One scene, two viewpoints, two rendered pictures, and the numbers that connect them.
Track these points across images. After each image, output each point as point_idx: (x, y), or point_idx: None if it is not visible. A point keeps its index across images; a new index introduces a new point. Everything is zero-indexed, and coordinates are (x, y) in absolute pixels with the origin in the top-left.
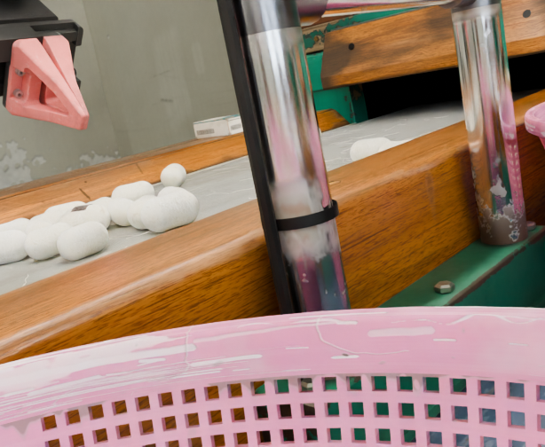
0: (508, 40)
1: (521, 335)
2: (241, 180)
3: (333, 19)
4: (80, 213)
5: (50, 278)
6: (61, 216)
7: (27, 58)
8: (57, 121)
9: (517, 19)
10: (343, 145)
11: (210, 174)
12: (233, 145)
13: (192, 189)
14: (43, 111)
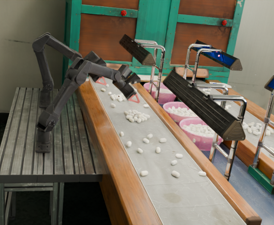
0: None
1: (174, 102)
2: (113, 91)
3: None
4: (122, 96)
5: (150, 102)
6: (120, 97)
7: (103, 77)
8: (102, 84)
9: None
10: (109, 85)
11: (100, 89)
12: (90, 82)
13: (108, 92)
14: (101, 82)
